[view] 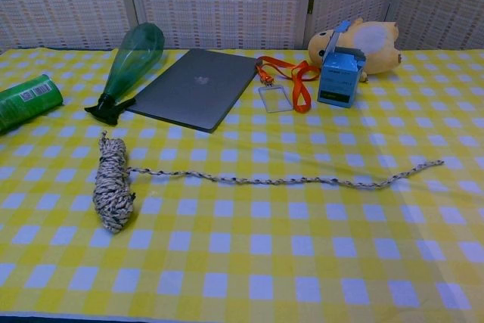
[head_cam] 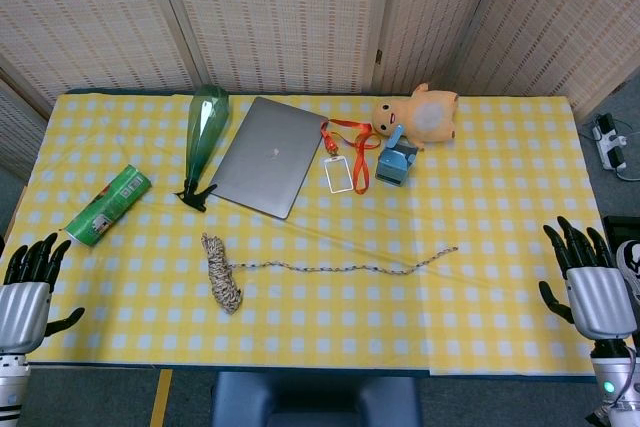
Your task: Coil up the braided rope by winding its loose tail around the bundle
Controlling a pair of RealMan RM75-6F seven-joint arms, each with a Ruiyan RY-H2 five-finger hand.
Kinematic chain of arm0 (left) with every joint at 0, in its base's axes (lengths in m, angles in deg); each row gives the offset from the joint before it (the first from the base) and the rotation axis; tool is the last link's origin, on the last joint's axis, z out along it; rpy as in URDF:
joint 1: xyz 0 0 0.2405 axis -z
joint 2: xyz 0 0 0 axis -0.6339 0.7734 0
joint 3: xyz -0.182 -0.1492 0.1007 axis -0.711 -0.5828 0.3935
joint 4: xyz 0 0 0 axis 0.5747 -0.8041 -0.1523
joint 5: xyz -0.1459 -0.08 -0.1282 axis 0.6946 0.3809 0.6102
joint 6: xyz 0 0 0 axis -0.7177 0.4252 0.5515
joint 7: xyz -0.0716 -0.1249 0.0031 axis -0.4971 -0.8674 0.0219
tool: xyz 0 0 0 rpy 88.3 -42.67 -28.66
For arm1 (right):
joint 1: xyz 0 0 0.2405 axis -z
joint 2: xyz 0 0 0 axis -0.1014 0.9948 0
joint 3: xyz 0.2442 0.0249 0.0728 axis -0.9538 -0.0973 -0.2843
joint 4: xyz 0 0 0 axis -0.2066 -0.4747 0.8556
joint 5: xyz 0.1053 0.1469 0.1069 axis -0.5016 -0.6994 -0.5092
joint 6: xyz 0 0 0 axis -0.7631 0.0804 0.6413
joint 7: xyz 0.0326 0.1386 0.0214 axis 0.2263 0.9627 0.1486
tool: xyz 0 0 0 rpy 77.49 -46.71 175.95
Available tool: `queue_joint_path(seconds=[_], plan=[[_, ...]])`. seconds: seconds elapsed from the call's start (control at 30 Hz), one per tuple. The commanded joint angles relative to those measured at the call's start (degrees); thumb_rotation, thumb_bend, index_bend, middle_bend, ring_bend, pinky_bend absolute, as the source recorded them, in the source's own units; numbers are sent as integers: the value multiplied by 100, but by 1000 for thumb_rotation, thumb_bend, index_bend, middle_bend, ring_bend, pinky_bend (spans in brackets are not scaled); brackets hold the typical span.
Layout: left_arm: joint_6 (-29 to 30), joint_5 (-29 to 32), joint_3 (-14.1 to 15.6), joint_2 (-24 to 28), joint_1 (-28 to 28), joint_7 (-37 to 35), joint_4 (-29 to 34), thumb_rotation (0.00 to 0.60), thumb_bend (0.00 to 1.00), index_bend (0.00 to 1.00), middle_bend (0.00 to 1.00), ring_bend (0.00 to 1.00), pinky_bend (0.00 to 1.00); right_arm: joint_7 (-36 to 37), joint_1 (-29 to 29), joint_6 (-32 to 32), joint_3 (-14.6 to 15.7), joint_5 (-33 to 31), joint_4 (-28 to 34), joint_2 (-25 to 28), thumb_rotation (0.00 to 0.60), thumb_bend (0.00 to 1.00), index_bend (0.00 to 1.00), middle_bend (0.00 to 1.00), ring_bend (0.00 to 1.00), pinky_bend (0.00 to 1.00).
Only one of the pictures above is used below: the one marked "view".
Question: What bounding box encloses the white black braided rope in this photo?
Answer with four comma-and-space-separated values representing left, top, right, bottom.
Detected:
92, 130, 445, 234

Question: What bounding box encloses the clear badge holder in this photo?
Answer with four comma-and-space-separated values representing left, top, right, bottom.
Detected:
258, 84, 294, 113

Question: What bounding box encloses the grey laptop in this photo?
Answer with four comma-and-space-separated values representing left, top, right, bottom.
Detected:
126, 48, 264, 134

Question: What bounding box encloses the yellow white checkered tablecloth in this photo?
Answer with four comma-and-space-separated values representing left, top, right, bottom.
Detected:
0, 47, 484, 320

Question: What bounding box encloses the blue cardboard box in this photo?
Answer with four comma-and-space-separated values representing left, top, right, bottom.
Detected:
316, 20, 367, 109

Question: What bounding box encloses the green plastic bottle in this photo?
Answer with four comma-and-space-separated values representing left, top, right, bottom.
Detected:
98, 22, 166, 107

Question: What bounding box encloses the black bottle neck piece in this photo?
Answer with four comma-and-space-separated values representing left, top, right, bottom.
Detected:
83, 95, 137, 126

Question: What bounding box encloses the white woven folding screen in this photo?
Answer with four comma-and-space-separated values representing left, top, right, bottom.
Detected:
0, 0, 484, 51

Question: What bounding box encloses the yellow plush toy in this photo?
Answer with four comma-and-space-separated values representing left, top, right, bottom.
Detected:
306, 17, 402, 82

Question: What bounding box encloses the green cylindrical can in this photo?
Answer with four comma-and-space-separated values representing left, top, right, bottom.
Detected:
0, 73, 64, 135

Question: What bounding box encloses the orange lanyard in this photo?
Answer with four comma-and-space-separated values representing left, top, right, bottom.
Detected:
256, 55, 321, 114

